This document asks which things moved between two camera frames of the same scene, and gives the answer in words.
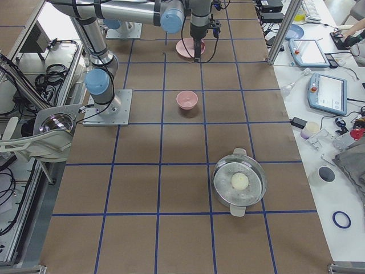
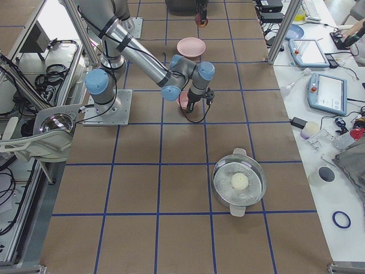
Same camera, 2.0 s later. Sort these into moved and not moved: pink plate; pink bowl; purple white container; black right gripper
Moved: black right gripper
Not moved: pink bowl; pink plate; purple white container
